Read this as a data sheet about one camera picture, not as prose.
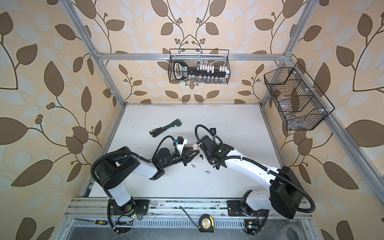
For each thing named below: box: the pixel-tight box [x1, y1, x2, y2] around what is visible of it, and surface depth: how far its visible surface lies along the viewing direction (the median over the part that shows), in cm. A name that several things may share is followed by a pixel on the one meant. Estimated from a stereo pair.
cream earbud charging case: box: [192, 144, 201, 151], surface depth 81 cm
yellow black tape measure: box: [199, 214, 215, 233], surface depth 69 cm
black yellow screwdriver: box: [149, 127, 164, 135], surface depth 104 cm
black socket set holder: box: [173, 60, 231, 80], surface depth 85 cm
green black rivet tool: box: [149, 118, 182, 137], surface depth 107 cm
